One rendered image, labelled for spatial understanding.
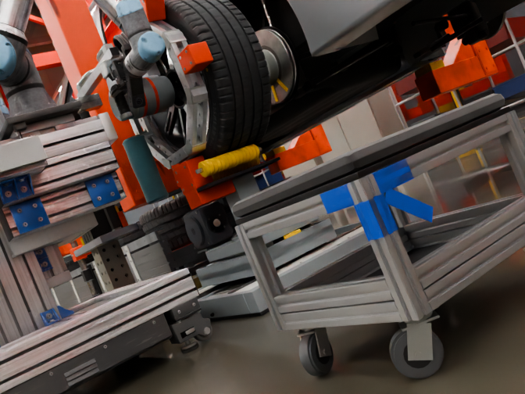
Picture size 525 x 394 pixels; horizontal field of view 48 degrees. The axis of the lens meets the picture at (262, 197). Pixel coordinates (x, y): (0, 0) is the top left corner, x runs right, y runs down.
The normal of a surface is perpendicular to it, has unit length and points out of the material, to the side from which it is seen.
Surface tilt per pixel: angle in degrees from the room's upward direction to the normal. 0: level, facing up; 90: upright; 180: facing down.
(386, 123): 90
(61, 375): 90
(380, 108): 90
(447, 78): 90
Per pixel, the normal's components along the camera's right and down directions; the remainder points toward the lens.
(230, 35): 0.45, -0.36
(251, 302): -0.76, 0.32
